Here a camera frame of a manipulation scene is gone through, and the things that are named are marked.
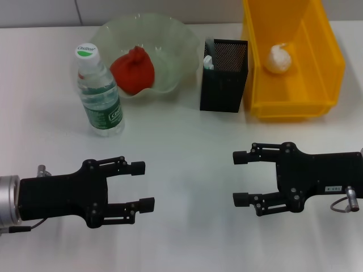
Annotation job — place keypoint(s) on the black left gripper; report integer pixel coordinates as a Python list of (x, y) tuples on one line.
[(62, 197)]

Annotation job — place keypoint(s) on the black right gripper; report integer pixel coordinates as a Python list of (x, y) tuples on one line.
[(312, 175)]

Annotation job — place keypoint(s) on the clear water bottle green label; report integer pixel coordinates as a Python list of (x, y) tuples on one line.
[(99, 96)]

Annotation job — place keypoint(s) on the red ball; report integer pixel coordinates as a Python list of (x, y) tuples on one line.
[(133, 73)]

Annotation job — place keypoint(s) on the green utility knife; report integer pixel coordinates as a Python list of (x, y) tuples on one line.
[(209, 63)]

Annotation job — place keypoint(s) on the white paper ball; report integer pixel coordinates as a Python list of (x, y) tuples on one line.
[(279, 59)]

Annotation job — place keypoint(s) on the grey glitter pen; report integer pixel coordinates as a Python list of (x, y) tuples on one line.
[(209, 46)]

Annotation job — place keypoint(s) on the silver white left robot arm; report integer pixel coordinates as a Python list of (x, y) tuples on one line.
[(8, 201)]

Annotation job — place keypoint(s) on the black mesh pen holder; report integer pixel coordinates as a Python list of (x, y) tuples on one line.
[(224, 88)]

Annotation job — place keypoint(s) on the green glass fruit bowl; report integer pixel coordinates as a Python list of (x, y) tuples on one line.
[(170, 56)]

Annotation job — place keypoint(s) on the yellow plastic bin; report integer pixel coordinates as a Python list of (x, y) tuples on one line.
[(312, 85)]

